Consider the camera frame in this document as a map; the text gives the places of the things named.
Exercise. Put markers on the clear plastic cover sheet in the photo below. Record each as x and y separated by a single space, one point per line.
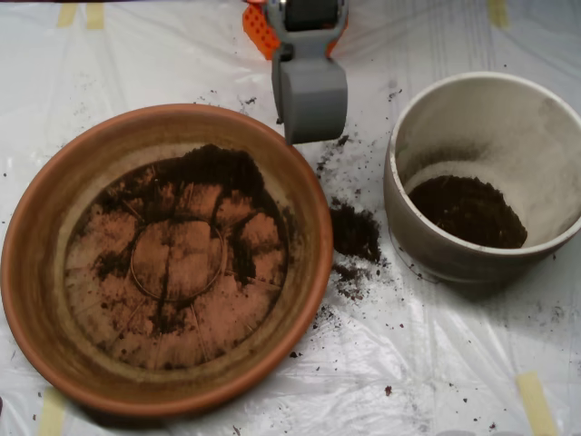
408 363

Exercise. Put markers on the large spilled soil heap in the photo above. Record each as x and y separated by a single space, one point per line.
356 231

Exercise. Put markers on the terracotta plant saucer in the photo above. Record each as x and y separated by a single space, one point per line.
36 272

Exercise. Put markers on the small spilled soil clump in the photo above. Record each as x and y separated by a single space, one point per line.
349 271

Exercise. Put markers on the white round plant pot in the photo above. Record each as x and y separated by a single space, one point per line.
454 268

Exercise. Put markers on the grey gripper black servo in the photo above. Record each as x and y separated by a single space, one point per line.
313 106

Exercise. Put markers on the dark soil pile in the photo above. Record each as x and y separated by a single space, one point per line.
218 168

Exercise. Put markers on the beige masking tape strip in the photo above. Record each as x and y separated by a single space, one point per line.
498 12
66 14
52 413
538 404
95 16

